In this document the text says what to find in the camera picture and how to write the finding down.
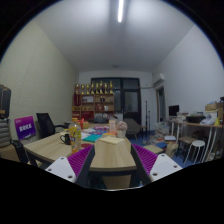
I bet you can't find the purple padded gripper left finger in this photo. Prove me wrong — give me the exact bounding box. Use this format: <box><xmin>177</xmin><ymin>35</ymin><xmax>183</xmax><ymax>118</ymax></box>
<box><xmin>46</xmin><ymin>145</ymin><xmax>95</xmax><ymax>184</ymax></box>

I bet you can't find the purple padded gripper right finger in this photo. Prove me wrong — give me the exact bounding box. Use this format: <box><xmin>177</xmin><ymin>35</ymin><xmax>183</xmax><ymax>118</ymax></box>
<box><xmin>131</xmin><ymin>144</ymin><xmax>182</xmax><ymax>182</ymax></box>

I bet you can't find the wooden table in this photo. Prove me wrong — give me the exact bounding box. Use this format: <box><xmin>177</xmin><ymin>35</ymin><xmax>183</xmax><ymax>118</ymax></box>
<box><xmin>23</xmin><ymin>122</ymin><xmax>138</xmax><ymax>190</ymax></box>

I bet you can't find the black mug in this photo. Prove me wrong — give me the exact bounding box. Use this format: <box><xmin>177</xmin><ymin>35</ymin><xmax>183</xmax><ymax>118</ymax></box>
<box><xmin>60</xmin><ymin>134</ymin><xmax>70</xmax><ymax>145</ymax></box>

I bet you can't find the teal book on table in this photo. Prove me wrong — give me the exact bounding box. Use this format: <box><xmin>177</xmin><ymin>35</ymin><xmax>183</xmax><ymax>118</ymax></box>
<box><xmin>84</xmin><ymin>134</ymin><xmax>101</xmax><ymax>143</ymax></box>

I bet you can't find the plastic bottle with yellow label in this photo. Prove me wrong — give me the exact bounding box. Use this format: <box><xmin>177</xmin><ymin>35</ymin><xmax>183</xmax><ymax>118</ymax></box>
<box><xmin>68</xmin><ymin>118</ymin><xmax>81</xmax><ymax>154</ymax></box>

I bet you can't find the wooden box on table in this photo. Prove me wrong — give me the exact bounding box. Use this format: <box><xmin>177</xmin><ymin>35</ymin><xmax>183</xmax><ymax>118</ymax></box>
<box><xmin>90</xmin><ymin>136</ymin><xmax>136</xmax><ymax>172</ymax></box>

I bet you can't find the grey armchair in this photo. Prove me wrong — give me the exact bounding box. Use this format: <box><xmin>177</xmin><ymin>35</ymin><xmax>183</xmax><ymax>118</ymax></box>
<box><xmin>124</xmin><ymin>118</ymin><xmax>143</xmax><ymax>136</ymax></box>

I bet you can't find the white round stool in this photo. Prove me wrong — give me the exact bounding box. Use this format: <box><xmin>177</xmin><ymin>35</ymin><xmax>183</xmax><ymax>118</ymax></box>
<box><xmin>184</xmin><ymin>140</ymin><xmax>205</xmax><ymax>162</ymax></box>

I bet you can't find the black office chair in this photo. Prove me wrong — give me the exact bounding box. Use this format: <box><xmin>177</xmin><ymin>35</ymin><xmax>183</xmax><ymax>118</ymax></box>
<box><xmin>36</xmin><ymin>113</ymin><xmax>65</xmax><ymax>138</ymax></box>

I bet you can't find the flower pot with pink flowers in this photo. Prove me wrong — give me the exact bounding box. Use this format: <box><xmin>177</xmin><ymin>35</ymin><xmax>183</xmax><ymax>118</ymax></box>
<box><xmin>116</xmin><ymin>121</ymin><xmax>128</xmax><ymax>138</ymax></box>

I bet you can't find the computer monitor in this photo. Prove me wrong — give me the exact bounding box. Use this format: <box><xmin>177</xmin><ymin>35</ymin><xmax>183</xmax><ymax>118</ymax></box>
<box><xmin>169</xmin><ymin>105</ymin><xmax>179</xmax><ymax>117</ymax></box>

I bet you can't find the red wooden trophy shelf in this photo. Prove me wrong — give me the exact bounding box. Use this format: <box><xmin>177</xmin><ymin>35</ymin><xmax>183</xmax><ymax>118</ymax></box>
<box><xmin>72</xmin><ymin>94</ymin><xmax>114</xmax><ymax>121</ymax></box>

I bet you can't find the purple sign board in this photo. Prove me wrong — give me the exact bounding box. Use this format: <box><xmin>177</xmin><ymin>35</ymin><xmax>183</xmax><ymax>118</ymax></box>
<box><xmin>14</xmin><ymin>116</ymin><xmax>36</xmax><ymax>140</ymax></box>

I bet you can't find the wooden side desk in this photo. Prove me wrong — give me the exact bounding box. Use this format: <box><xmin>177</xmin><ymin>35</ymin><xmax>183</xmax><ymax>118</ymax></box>
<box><xmin>168</xmin><ymin>120</ymin><xmax>224</xmax><ymax>162</ymax></box>

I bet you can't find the black framed glass door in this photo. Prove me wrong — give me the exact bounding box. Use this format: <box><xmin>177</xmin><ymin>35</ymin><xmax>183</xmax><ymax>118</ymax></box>
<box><xmin>91</xmin><ymin>77</ymin><xmax>142</xmax><ymax>124</ymax></box>

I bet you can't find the white air conditioner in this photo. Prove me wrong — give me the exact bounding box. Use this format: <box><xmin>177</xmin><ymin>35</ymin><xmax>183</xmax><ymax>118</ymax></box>
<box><xmin>153</xmin><ymin>73</ymin><xmax>165</xmax><ymax>85</ymax></box>

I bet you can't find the ceiling tube light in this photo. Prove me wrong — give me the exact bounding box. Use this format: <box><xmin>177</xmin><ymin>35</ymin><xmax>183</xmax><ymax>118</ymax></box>
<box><xmin>117</xmin><ymin>0</ymin><xmax>124</xmax><ymax>23</ymax></box>

